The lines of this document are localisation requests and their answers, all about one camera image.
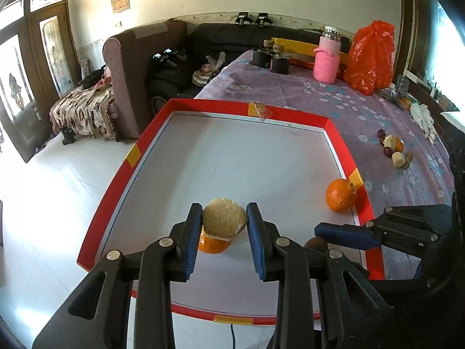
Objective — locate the yellow wooden frame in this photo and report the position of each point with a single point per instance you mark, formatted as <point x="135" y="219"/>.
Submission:
<point x="301" y="47"/>

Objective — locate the wooden glass doors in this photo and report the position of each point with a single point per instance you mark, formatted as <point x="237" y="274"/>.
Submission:
<point x="32" y="61"/>

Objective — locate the small framed certificate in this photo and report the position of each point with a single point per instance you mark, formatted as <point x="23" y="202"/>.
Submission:
<point x="120" y="3"/>

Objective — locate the black leather sofa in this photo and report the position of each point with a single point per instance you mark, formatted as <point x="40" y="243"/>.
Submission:
<point x="218" y="40"/>

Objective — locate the orange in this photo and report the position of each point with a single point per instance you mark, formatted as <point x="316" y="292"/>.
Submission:
<point x="399" y="145"/>
<point x="339" y="198"/>
<point x="210" y="246"/>

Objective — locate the red plastic bag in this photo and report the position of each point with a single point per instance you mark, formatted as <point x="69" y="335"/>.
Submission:
<point x="370" y="58"/>

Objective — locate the clear plastic bag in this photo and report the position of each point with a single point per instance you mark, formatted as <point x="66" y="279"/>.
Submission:
<point x="209" y="71"/>

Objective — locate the black clothes pile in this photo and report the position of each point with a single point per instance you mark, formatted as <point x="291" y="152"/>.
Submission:
<point x="92" y="78"/>

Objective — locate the red cardboard tray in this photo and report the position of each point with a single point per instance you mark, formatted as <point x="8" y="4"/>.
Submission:
<point x="236" y="160"/>

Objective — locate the black devices with screens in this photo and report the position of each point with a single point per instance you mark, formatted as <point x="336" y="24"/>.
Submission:
<point x="167" y="57"/>

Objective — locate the white gloves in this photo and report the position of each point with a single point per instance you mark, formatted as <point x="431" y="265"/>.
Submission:
<point x="423" y="120"/>

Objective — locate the patterned cloth covered bench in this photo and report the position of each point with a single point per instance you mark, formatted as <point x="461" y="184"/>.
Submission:
<point x="83" y="112"/>

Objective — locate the pink sleeved bottle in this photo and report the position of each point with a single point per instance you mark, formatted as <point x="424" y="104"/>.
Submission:
<point x="327" y="61"/>

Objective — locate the black cylinder jar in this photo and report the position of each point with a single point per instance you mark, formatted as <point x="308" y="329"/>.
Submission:
<point x="279" y="64"/>
<point x="261" y="58"/>

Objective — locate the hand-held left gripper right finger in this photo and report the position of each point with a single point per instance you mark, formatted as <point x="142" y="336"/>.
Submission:
<point x="256" y="241"/>

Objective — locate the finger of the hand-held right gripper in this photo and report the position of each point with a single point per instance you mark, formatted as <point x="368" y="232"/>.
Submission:
<point x="417" y="212"/>
<point x="345" y="235"/>

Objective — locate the spare black gripper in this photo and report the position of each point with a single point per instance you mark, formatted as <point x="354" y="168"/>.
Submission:
<point x="263" y="19"/>
<point x="242" y="18"/>

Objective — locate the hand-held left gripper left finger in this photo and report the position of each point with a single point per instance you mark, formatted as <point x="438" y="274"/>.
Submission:
<point x="192" y="241"/>

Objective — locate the brown armchair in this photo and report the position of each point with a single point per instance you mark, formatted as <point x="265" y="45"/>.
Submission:
<point x="127" y="72"/>

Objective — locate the dark red date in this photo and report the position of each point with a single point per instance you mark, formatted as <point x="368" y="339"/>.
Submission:
<point x="380" y="133"/>
<point x="388" y="151"/>

